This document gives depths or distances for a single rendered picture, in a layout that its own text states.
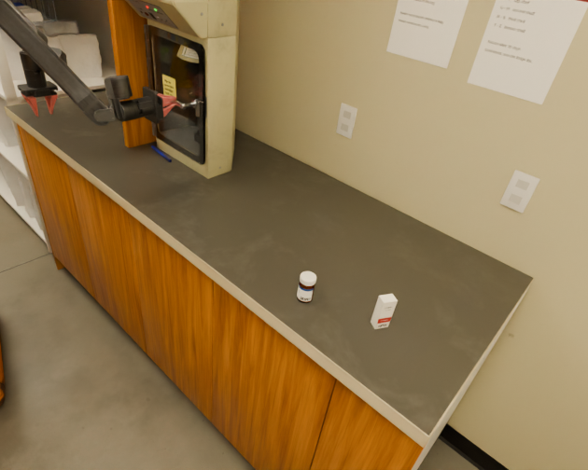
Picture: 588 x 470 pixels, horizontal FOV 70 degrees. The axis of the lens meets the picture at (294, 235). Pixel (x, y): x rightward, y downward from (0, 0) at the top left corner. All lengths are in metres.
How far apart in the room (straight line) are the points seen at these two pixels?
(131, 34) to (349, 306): 1.17
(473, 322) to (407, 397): 0.33
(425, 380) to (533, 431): 0.91
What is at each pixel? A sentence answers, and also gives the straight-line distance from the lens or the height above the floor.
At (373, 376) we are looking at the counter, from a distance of 0.96.
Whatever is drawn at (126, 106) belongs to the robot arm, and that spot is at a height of 1.22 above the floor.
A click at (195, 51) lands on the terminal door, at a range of 1.42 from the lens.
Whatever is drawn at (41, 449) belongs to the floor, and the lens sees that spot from 2.02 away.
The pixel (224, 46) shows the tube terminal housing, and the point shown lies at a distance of 1.43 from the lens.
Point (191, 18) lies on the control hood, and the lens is 1.34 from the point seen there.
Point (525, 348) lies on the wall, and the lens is 1.64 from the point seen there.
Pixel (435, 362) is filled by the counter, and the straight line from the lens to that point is 1.04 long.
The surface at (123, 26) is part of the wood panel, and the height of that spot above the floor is 1.37.
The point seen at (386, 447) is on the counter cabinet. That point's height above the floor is 0.77.
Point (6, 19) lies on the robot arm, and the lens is 1.38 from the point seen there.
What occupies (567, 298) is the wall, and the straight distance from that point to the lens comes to 1.50.
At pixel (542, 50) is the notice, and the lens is 1.32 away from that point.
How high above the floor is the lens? 1.69
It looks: 35 degrees down
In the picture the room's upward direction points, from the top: 8 degrees clockwise
